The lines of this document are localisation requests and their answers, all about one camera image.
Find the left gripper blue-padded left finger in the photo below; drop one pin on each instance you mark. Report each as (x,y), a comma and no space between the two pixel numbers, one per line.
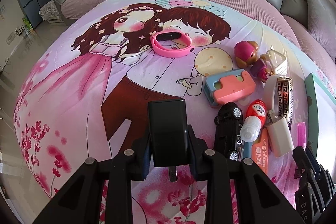
(79,199)

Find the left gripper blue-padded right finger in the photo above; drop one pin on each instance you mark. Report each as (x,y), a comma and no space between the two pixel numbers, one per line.
(258,199)

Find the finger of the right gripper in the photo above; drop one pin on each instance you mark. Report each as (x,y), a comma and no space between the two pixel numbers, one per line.
(306,197)
(322,177)

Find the black toy car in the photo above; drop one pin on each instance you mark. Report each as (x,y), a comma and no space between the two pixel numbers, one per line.
(228,141)

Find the magenta translucent lighter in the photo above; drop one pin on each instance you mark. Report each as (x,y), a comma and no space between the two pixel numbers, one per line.
(301,134)

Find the white USB power adapter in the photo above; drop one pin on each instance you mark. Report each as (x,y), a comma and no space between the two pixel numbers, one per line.
(279,135)

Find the red white glue bottle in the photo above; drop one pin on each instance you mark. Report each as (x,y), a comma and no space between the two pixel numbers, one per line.
(254,121)

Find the white smart wristband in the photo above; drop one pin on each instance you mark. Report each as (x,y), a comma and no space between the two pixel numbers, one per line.
(272,93)

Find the black USB power adapter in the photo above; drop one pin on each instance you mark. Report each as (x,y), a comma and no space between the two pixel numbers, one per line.
(168,133)

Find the blue and salmon toy block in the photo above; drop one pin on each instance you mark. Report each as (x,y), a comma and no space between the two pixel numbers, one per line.
(228,86)

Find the white hair claw clip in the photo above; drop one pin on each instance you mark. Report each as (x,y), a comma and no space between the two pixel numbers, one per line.
(276,62)

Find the pink-haired toy doll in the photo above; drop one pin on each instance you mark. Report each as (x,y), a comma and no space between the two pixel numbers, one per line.
(246,56)

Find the orange carrot knife toy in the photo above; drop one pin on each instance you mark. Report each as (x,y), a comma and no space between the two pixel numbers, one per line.
(258,151)

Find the teal-edged white cardboard tray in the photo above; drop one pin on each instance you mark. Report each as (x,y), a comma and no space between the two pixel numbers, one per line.
(321,114)

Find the cartoon print blanket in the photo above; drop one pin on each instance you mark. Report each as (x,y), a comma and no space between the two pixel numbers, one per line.
(87,95)

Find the purple grey cushion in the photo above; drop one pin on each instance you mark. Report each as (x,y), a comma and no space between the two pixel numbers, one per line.
(321,25)

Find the pink smart wristband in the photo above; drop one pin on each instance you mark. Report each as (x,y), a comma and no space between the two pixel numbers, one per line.
(171,44)

